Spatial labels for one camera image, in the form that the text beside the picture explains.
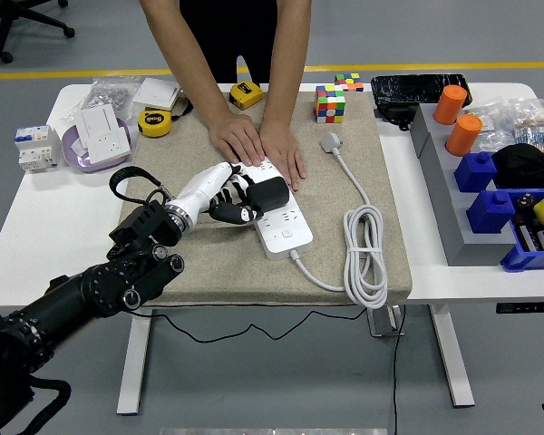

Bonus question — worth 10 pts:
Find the silver metal bracket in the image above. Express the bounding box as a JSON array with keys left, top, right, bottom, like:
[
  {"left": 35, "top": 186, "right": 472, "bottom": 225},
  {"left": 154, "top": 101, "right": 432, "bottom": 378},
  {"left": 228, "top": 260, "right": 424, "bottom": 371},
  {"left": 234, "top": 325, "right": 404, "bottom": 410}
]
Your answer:
[{"left": 366, "top": 304, "right": 407, "bottom": 339}]

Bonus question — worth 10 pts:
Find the round yellow tape measure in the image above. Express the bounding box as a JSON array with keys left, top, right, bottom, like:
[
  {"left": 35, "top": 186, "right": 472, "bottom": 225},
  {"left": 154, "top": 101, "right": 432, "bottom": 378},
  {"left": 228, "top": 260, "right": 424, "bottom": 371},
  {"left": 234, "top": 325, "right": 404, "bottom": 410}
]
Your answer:
[{"left": 137, "top": 108, "right": 172, "bottom": 139}]

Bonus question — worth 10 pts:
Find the blue block with knob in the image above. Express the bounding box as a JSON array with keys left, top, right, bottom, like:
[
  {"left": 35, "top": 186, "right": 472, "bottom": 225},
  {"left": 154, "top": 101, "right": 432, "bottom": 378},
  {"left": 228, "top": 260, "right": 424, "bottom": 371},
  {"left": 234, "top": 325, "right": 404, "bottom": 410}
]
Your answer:
[
  {"left": 465, "top": 189, "right": 516, "bottom": 234},
  {"left": 452, "top": 150, "right": 498, "bottom": 193}
]

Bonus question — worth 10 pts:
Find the black hanging cable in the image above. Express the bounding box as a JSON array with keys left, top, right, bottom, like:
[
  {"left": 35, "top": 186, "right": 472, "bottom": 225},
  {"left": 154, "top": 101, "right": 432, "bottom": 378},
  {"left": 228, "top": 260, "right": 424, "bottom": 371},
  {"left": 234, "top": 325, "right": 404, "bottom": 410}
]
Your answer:
[{"left": 391, "top": 304, "right": 407, "bottom": 435}]

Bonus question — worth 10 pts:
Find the grey-brown mat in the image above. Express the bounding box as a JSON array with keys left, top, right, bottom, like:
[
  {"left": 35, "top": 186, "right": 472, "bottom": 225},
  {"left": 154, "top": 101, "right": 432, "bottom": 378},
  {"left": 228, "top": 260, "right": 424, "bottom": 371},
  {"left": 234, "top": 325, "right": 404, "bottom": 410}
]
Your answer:
[{"left": 117, "top": 88, "right": 413, "bottom": 307}]

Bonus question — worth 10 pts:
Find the small square yellow tape measure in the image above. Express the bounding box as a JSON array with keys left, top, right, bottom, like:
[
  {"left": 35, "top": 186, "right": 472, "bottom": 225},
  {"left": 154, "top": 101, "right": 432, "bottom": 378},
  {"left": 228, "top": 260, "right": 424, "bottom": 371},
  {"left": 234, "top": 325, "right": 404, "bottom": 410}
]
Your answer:
[{"left": 228, "top": 81, "right": 265, "bottom": 111}]

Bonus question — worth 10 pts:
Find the black cloth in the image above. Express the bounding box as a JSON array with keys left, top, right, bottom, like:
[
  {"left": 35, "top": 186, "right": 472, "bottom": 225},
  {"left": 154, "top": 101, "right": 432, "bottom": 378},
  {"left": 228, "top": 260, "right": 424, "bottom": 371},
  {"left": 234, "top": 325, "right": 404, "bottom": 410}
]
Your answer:
[{"left": 491, "top": 143, "right": 544, "bottom": 190}]

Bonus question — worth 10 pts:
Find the black tape measure strap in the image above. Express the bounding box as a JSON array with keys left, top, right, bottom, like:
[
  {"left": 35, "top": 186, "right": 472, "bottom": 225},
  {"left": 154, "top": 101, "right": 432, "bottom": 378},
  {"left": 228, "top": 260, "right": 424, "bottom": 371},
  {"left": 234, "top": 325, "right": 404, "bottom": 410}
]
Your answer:
[{"left": 170, "top": 94, "right": 194, "bottom": 122}]

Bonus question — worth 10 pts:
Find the white square switch plate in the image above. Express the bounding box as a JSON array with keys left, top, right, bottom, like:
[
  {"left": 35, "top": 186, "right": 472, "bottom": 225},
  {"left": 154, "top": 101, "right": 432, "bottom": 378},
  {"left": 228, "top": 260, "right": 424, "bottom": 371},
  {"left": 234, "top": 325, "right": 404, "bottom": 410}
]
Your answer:
[{"left": 131, "top": 77, "right": 183, "bottom": 111}]

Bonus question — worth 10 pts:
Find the white circuit breaker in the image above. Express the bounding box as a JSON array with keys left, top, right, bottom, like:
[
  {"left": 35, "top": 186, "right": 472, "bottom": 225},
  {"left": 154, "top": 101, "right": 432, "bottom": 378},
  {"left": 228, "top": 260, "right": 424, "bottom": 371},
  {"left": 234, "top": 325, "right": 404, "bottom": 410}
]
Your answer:
[{"left": 13, "top": 125, "right": 63, "bottom": 174}]

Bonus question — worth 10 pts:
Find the person's right hand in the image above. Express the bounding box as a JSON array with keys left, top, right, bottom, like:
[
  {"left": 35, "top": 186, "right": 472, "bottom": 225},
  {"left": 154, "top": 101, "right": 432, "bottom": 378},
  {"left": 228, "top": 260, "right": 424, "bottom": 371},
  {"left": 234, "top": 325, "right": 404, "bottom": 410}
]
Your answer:
[{"left": 207, "top": 112, "right": 267, "bottom": 168}]

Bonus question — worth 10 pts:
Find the black office chair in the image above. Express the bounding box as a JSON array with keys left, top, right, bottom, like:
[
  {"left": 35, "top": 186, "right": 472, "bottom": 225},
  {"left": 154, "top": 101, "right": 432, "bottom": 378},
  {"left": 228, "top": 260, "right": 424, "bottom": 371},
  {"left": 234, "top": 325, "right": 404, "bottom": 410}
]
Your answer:
[{"left": 0, "top": 0, "right": 76, "bottom": 64}]

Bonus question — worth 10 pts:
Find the purple bowl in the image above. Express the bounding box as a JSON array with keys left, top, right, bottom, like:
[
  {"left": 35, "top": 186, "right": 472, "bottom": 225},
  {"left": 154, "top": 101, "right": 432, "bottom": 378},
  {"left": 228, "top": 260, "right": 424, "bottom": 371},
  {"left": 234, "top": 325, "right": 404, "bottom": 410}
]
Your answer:
[{"left": 61, "top": 118, "right": 132, "bottom": 175}]

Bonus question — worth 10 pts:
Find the person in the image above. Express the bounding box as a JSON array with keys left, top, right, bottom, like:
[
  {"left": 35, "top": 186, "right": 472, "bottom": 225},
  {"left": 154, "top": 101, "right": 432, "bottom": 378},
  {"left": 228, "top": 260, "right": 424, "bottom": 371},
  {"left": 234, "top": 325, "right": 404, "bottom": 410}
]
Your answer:
[{"left": 180, "top": 0, "right": 282, "bottom": 85}]

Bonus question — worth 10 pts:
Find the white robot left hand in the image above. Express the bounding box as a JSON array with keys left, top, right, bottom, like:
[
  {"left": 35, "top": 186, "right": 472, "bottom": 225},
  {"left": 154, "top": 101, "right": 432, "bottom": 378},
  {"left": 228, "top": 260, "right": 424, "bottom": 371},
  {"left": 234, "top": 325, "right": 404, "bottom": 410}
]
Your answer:
[{"left": 166, "top": 161, "right": 265, "bottom": 227}]

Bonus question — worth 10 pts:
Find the white power strip cable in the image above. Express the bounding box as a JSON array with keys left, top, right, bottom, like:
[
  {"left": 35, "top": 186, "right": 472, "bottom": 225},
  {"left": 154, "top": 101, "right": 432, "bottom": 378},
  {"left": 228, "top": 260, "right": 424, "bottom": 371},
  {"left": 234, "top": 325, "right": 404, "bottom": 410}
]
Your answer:
[{"left": 289, "top": 130, "right": 389, "bottom": 311}]

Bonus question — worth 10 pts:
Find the black table control panel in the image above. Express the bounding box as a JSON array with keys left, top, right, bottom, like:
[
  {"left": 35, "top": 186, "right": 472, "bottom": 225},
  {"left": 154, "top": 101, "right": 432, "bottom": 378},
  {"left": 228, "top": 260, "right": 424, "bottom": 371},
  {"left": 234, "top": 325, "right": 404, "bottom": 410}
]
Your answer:
[{"left": 495, "top": 301, "right": 544, "bottom": 314}]

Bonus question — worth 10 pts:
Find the orange cylinder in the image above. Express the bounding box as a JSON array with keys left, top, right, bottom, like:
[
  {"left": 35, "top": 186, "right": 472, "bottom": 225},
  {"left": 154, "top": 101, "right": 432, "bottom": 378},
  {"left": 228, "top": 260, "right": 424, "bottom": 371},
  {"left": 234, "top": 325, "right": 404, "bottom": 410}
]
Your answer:
[
  {"left": 432, "top": 84, "right": 469, "bottom": 126},
  {"left": 443, "top": 113, "right": 483, "bottom": 158}
]

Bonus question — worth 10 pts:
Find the small Rubik's cube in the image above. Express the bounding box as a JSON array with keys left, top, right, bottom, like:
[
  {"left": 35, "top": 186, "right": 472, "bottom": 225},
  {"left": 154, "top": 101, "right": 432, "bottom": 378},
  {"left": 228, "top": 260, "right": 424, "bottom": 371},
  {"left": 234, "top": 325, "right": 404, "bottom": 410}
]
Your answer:
[{"left": 333, "top": 72, "right": 364, "bottom": 93}]

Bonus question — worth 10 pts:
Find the black glossy tray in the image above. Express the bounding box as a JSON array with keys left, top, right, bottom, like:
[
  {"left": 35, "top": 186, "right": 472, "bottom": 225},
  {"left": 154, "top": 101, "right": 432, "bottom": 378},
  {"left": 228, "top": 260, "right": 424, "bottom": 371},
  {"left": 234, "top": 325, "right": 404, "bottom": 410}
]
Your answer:
[{"left": 370, "top": 73, "right": 472, "bottom": 110}]

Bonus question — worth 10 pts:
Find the row of brown vials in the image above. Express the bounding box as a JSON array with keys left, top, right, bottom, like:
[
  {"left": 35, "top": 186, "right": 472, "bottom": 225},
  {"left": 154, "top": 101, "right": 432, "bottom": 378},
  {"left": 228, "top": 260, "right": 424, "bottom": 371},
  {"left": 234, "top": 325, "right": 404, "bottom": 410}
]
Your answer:
[{"left": 511, "top": 215, "right": 544, "bottom": 253}]

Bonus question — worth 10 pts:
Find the white wall socket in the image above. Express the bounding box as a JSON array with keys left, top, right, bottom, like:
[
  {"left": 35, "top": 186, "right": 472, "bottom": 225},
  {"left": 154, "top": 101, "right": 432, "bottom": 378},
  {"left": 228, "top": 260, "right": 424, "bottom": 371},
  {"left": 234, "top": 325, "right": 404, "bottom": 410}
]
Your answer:
[{"left": 84, "top": 127, "right": 131, "bottom": 165}]

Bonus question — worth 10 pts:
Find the plastic bag of screws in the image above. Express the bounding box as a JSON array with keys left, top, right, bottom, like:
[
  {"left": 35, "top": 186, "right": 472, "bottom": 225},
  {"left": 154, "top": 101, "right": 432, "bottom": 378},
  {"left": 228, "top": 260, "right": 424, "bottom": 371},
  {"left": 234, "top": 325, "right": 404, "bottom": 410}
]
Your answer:
[{"left": 61, "top": 75, "right": 141, "bottom": 123}]

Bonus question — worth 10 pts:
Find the white power strip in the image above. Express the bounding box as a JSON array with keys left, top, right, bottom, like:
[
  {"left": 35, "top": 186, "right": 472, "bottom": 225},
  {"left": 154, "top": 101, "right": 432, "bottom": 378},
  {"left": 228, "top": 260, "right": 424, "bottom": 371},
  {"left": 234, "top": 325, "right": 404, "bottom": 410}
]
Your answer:
[{"left": 238, "top": 156, "right": 314, "bottom": 261}]

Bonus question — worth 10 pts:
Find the person's left hand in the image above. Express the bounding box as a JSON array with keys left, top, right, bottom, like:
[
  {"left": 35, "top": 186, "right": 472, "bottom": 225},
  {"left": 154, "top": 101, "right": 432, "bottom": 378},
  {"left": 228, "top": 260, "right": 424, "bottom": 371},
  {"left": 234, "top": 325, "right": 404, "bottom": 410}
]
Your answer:
[{"left": 257, "top": 121, "right": 307, "bottom": 192}]

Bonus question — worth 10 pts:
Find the plastic bag of resistors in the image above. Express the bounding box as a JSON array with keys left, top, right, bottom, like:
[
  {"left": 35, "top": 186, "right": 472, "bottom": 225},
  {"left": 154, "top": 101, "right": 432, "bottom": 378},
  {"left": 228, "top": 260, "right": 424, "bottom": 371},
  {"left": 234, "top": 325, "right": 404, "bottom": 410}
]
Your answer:
[{"left": 510, "top": 97, "right": 544, "bottom": 153}]

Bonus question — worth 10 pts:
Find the black plug adapter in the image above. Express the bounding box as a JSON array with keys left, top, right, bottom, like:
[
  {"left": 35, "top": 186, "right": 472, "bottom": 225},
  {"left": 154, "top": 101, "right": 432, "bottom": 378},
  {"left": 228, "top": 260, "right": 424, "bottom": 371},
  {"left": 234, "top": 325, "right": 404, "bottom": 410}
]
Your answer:
[{"left": 245, "top": 176, "right": 290, "bottom": 213}]

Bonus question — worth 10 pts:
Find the thin black plug cord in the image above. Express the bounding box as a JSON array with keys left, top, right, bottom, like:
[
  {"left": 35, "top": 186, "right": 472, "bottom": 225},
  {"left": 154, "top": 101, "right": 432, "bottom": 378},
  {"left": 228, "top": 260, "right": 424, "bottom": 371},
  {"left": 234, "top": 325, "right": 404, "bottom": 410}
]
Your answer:
[{"left": 131, "top": 303, "right": 373, "bottom": 343}]

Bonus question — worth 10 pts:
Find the large Rubik's cube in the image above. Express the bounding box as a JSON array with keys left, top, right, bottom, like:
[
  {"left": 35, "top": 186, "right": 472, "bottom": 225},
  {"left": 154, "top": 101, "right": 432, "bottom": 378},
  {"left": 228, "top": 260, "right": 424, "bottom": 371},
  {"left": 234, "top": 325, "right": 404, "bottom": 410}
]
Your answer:
[{"left": 314, "top": 84, "right": 346, "bottom": 125}]

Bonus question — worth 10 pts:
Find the white switch panel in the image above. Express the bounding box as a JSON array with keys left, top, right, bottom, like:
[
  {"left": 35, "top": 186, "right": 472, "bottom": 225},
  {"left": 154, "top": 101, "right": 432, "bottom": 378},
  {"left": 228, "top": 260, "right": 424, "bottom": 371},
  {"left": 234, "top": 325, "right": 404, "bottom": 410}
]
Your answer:
[{"left": 74, "top": 104, "right": 119, "bottom": 146}]

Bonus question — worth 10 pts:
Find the white table leg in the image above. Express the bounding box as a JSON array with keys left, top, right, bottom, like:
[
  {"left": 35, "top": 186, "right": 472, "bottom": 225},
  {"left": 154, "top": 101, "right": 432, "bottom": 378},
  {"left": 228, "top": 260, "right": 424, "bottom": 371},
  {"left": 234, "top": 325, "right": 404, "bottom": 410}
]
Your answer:
[
  {"left": 428, "top": 304, "right": 476, "bottom": 408},
  {"left": 116, "top": 310, "right": 154, "bottom": 416}
]

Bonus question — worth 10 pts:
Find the clear plastic bag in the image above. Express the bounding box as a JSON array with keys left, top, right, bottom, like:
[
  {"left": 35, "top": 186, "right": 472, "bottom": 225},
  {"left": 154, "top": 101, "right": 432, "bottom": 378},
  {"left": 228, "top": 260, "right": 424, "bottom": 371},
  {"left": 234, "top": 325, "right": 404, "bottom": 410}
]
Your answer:
[{"left": 464, "top": 101, "right": 518, "bottom": 153}]

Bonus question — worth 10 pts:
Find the grey stepped block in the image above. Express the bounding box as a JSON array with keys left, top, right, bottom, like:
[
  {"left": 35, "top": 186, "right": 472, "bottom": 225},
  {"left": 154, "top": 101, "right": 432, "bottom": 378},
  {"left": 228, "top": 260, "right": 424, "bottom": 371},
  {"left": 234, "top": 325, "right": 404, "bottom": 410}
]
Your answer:
[{"left": 410, "top": 104, "right": 518, "bottom": 267}]

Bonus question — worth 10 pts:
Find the blue plastic bin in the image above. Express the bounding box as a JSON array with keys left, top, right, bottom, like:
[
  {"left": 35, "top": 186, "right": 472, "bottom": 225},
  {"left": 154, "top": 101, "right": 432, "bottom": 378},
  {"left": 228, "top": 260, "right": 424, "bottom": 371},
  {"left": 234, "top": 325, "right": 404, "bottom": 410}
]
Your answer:
[{"left": 499, "top": 188, "right": 544, "bottom": 273}]

